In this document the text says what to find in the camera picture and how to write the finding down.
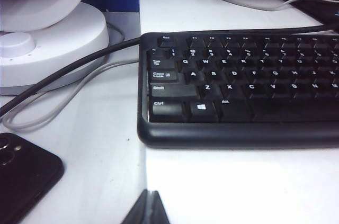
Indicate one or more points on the black smartphone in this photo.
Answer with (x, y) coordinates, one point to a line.
(26, 181)

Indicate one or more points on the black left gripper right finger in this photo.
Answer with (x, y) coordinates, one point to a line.
(158, 210)

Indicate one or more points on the white desk fan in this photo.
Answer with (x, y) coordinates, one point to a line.
(53, 49)

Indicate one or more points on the black monitor stand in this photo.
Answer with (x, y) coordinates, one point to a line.
(317, 9)

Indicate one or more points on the black computer keyboard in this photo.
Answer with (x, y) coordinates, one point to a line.
(238, 134)

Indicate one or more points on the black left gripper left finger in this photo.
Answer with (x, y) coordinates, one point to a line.
(141, 210)

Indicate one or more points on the white desk riser shelf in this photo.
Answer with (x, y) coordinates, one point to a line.
(212, 181)

